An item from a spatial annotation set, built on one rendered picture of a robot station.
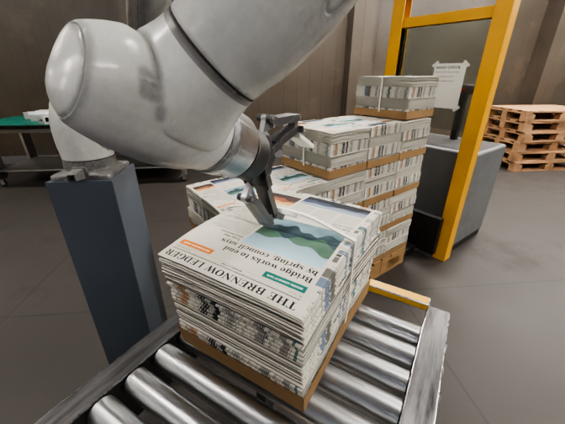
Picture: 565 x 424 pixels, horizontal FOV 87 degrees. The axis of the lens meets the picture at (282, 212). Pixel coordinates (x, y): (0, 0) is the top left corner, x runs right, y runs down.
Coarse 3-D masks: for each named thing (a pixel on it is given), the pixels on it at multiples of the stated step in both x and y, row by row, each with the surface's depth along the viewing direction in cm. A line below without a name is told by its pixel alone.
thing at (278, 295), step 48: (192, 240) 54; (240, 240) 54; (288, 240) 53; (192, 288) 50; (240, 288) 43; (288, 288) 43; (336, 288) 49; (240, 336) 50; (288, 336) 41; (288, 384) 48
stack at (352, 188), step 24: (288, 168) 165; (384, 168) 173; (192, 192) 135; (216, 192) 133; (240, 192) 133; (312, 192) 142; (336, 192) 153; (360, 192) 165; (384, 192) 180; (192, 216) 144; (384, 216) 189; (384, 240) 199
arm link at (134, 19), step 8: (128, 0) 70; (136, 0) 68; (144, 0) 68; (152, 0) 68; (160, 0) 69; (168, 0) 71; (128, 8) 72; (136, 8) 70; (144, 8) 70; (152, 8) 70; (160, 8) 71; (128, 16) 73; (136, 16) 71; (144, 16) 71; (152, 16) 71; (128, 24) 75; (136, 24) 73; (144, 24) 73
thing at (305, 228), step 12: (240, 216) 62; (252, 216) 62; (288, 216) 62; (276, 228) 57; (288, 228) 57; (300, 228) 57; (312, 228) 57; (324, 228) 57; (336, 228) 57; (324, 240) 53; (336, 240) 53; (348, 240) 54; (360, 240) 56; (348, 252) 51; (348, 264) 52; (348, 276) 56; (348, 288) 58
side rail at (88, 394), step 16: (176, 320) 68; (160, 336) 64; (176, 336) 65; (128, 352) 60; (144, 352) 60; (192, 352) 71; (112, 368) 57; (128, 368) 57; (96, 384) 54; (112, 384) 54; (64, 400) 51; (80, 400) 51; (96, 400) 51; (128, 400) 57; (48, 416) 49; (64, 416) 49; (80, 416) 49
